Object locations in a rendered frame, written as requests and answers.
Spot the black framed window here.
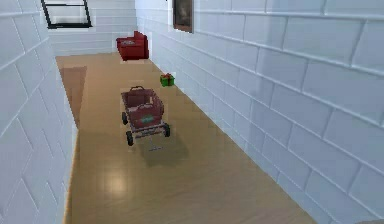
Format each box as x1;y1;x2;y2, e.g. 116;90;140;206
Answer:
40;0;93;30

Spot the red toy wagon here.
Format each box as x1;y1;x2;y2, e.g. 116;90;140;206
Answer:
120;85;172;153

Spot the dark framed wall picture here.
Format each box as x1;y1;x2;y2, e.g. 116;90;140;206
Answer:
172;0;195;34

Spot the green gift box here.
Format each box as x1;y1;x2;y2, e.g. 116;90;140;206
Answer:
159;73;176;88

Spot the red armchair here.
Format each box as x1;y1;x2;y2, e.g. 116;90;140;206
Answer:
115;30;150;62

